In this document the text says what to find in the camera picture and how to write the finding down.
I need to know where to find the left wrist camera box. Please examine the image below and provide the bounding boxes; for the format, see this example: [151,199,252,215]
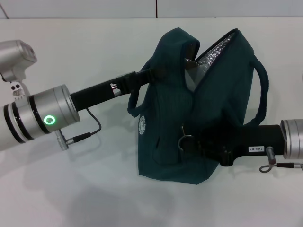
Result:
[0,40,38,103]

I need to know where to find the right arm cable with plug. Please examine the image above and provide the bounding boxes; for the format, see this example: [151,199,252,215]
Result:
[259,146,303,173]

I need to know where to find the thin grey diagonal cable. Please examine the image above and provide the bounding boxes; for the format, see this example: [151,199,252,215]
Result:
[0,3,9,19]

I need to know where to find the clear food container blue seal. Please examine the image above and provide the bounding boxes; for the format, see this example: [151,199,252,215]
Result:
[184,59,207,92]

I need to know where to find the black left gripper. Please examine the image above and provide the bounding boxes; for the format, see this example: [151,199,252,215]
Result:
[70,68,167,112]

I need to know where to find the dark teal insulated lunch bag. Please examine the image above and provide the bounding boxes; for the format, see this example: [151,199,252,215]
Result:
[127,27,269,185]

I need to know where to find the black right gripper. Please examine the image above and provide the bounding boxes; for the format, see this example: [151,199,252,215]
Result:
[182,124,287,167]

